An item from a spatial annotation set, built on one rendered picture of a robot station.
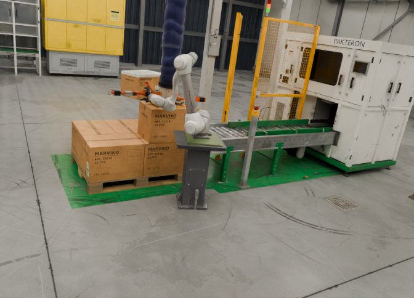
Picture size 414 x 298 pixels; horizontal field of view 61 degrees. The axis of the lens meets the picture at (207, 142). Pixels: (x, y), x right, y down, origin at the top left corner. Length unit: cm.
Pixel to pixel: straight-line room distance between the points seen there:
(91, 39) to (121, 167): 762
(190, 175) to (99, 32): 814
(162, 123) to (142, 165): 54
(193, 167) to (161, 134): 61
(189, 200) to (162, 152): 68
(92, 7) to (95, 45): 108
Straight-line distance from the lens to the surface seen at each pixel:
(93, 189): 399
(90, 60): 1133
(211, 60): 543
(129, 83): 588
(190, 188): 373
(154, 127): 393
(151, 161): 407
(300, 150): 529
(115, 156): 390
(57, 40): 1108
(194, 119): 331
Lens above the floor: 185
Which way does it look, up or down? 18 degrees down
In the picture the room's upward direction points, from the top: 7 degrees clockwise
